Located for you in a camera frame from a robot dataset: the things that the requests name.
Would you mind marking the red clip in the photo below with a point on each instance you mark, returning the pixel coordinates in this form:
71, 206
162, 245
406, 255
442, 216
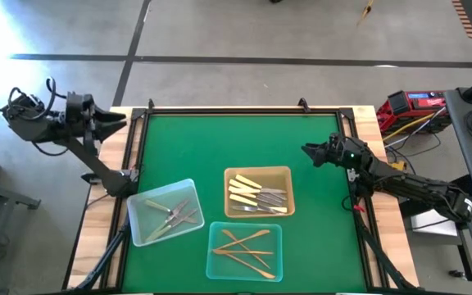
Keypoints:
356, 207

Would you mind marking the silver metal bracket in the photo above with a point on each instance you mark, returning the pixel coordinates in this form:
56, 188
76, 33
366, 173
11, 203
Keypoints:
350, 176

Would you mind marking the orange plastic bin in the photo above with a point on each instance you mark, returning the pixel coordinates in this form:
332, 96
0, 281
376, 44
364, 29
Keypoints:
269, 174

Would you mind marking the red black tool case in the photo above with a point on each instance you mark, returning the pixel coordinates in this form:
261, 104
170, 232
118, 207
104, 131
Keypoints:
432, 102

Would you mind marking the grey metal cart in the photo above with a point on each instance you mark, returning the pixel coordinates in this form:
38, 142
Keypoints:
457, 164

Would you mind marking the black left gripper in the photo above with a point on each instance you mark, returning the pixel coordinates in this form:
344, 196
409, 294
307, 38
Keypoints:
88, 129

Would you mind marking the black frame clamp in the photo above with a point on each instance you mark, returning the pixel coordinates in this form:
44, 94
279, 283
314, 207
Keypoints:
151, 104
302, 104

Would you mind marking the yellow connector plug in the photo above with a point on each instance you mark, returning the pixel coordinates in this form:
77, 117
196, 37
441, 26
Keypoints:
399, 166

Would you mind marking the green felt table mat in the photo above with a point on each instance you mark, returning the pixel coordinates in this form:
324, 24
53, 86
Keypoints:
178, 143

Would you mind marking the white paper sheet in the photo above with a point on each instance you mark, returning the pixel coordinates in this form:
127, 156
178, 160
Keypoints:
432, 227

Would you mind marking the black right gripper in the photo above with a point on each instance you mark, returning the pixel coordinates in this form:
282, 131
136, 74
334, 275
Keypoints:
338, 151

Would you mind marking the yellow black floor tool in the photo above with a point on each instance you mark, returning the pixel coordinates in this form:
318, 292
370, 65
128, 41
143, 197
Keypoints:
365, 12

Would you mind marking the clear plastic bin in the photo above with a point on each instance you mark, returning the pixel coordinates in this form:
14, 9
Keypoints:
182, 190

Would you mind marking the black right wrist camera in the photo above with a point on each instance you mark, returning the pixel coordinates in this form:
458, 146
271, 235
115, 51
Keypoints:
351, 156

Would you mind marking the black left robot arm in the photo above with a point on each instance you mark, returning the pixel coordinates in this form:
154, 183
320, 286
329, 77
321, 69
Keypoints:
96, 164

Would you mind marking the teal plastic bin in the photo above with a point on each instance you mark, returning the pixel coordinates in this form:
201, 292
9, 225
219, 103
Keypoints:
219, 270

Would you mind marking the small black floor object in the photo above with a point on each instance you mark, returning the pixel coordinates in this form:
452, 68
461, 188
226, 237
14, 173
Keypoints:
457, 273

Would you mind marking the dark floor object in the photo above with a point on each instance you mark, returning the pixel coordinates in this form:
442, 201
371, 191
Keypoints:
275, 1

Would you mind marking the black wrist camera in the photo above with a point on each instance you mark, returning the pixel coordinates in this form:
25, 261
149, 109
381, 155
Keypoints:
351, 156
78, 104

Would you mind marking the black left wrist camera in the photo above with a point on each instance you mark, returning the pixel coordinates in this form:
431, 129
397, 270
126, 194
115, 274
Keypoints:
78, 104

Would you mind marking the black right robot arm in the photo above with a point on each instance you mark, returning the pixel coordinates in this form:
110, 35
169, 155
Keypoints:
416, 184

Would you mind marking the black frame brace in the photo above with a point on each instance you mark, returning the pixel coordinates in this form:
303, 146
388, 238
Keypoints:
109, 254
377, 254

